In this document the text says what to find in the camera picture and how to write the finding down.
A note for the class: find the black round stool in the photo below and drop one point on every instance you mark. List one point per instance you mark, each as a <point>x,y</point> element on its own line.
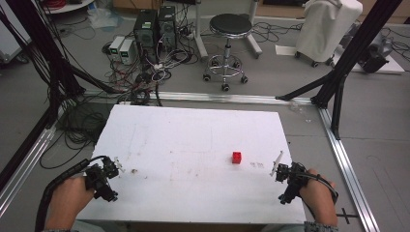
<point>230,25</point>

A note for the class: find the black metal frame post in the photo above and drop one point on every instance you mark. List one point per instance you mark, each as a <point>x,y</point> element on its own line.
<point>354,48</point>
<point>42,42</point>

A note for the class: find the white sheet of paper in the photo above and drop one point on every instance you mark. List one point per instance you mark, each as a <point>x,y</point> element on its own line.
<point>285,50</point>

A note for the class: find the aluminium floor rail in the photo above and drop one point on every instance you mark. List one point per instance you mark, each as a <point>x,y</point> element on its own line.
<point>225,97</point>
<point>346,167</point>
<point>25,161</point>

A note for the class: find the black device on white board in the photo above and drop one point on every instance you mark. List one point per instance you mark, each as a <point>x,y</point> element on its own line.
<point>375,53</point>

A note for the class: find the black computer tower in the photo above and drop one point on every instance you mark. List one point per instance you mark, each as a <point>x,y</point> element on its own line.
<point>167,25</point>
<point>146,32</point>

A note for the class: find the white flat board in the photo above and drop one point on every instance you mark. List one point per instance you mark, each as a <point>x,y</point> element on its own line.
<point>391,66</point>

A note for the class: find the person's left hand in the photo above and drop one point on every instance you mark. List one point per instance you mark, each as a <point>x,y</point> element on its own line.
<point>69,201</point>

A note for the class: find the clear plastic bag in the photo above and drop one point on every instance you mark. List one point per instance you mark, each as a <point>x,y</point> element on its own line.
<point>103,17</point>

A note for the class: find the person's right hand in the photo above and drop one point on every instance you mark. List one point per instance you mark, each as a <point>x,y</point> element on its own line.
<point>319,196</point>

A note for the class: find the red cube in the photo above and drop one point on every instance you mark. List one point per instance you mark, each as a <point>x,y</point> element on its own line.
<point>237,157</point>

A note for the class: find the white covered machine on wheels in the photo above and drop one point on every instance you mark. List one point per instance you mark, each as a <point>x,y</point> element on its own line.
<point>325,29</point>

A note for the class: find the white table legs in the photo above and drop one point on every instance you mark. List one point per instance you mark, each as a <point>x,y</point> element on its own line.
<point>201,42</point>

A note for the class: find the white round table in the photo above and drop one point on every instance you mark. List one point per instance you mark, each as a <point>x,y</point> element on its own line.
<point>69,5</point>

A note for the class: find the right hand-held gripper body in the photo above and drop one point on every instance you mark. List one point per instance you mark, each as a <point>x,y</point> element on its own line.
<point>293,182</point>

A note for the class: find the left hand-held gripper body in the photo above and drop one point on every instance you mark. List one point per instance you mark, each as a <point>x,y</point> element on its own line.
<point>98,180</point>

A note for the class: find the white power supply unit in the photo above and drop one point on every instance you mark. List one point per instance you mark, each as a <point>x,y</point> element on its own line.
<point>116,46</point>
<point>126,51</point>

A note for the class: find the white cabinet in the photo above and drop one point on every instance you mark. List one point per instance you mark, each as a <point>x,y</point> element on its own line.
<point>9,35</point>

